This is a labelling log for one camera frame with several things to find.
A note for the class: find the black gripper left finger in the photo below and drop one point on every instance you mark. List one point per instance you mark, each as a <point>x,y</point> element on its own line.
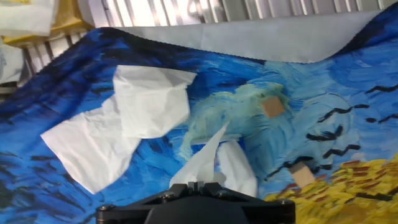
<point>177,193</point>

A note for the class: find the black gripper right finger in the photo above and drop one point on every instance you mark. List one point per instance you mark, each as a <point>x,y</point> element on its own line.
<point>217,193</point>

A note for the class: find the small wooden cube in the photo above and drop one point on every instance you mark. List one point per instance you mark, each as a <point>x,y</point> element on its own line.
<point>301,174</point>
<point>272,106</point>

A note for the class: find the painted wheatfield tablecloth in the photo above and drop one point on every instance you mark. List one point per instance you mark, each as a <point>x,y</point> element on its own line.
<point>311,93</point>

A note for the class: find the yellow cardboard box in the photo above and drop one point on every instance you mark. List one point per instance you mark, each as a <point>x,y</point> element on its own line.
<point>66,21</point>

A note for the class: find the white plastic bag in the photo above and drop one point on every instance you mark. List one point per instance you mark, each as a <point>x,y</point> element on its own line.
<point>25,15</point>
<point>9,65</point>

